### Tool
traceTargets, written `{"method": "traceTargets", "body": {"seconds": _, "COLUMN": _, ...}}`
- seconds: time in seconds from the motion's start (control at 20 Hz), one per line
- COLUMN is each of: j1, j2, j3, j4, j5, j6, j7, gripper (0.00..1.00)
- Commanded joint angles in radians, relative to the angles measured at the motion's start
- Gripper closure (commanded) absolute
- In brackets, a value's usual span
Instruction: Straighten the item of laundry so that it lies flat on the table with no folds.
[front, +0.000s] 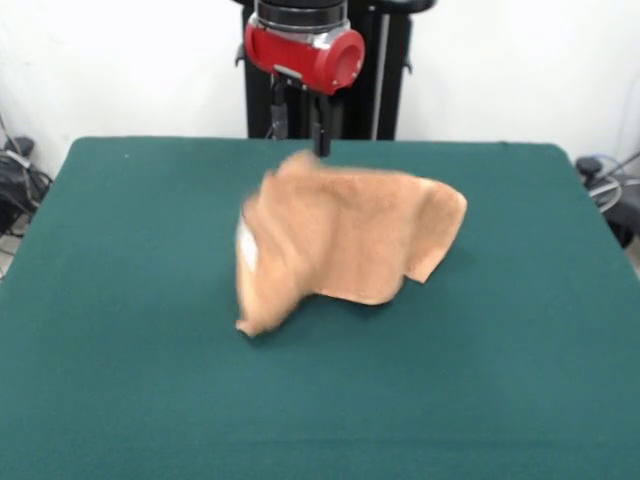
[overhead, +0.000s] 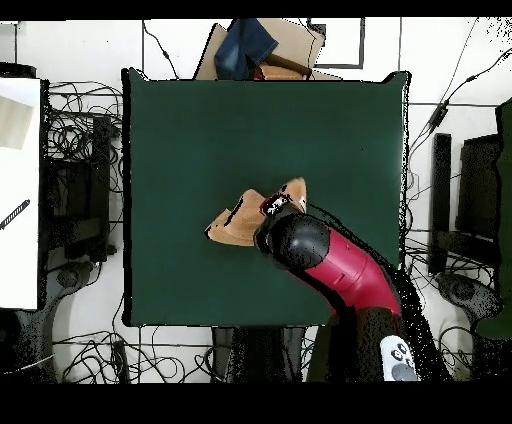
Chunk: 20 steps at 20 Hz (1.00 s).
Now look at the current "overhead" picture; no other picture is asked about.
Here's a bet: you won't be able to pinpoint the black equipment stand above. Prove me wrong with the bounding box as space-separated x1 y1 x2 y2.
41 114 119 263

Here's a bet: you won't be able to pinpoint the black upright post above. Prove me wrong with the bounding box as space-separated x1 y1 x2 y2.
428 132 453 277

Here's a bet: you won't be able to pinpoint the black power strip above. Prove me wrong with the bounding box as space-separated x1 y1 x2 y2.
112 339 131 384

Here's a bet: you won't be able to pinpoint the black square floor frame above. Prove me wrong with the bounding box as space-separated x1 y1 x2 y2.
307 17 366 70

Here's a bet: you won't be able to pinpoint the office chair base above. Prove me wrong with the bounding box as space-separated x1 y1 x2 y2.
435 271 503 321
11 257 107 383

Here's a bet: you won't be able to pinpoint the peach terry towel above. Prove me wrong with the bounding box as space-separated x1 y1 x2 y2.
204 176 308 247

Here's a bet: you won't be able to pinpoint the white table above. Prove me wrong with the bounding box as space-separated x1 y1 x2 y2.
0 76 43 311

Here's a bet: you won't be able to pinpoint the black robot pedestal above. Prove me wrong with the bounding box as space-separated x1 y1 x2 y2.
210 325 307 383

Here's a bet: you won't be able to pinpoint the orange cloth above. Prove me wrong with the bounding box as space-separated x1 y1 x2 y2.
257 63 307 81

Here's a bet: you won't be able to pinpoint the black striped tool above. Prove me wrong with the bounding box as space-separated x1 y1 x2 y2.
0 198 32 232

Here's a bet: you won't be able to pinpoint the black cable with adapter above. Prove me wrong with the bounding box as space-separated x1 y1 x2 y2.
405 47 512 169

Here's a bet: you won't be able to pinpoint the black panel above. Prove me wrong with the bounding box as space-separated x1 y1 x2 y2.
454 133 503 241

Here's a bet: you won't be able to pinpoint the dark green table cloth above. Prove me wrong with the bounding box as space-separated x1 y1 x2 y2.
121 67 411 329

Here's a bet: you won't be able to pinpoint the brown cardboard box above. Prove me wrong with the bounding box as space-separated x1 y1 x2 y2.
193 17 343 81

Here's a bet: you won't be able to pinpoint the blue jeans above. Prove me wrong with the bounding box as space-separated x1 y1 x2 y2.
213 17 280 81

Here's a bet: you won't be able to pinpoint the beige block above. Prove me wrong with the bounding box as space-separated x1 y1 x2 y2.
0 94 35 151

